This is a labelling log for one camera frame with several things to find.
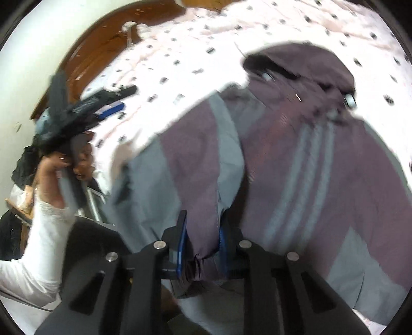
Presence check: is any purple grey hooded jacket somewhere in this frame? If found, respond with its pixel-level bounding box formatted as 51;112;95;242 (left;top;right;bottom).
107;43;411;324

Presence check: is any white sleeved left forearm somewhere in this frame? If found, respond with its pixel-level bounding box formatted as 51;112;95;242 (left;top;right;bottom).
0;186;77;310

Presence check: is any black trousered knee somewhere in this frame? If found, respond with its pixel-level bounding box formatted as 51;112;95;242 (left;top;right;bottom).
59;216;131;300

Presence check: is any dark wooden headboard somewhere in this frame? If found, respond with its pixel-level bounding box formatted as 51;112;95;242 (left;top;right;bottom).
30;0;233;122

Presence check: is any pink cat print duvet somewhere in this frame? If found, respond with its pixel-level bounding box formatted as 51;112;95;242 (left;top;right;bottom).
77;0;412;335

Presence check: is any orange wooden wardrobe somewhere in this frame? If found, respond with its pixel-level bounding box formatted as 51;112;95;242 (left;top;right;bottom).
175;0;235;11

